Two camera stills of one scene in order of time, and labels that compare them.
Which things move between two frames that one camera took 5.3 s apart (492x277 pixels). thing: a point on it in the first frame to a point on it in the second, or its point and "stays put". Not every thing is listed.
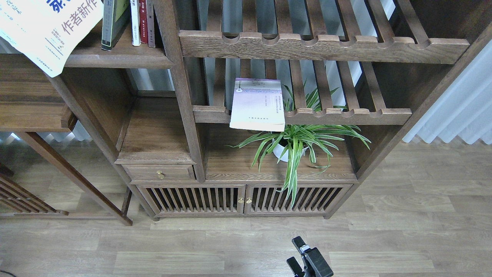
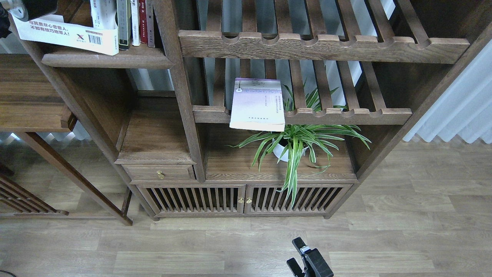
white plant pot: [278, 149] stays put
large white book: [43, 31] to [102, 38]
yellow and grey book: [115, 13] to [123, 12]
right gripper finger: [295, 267] stays put
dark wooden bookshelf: [228, 109] stays put
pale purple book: [257, 105] stays put
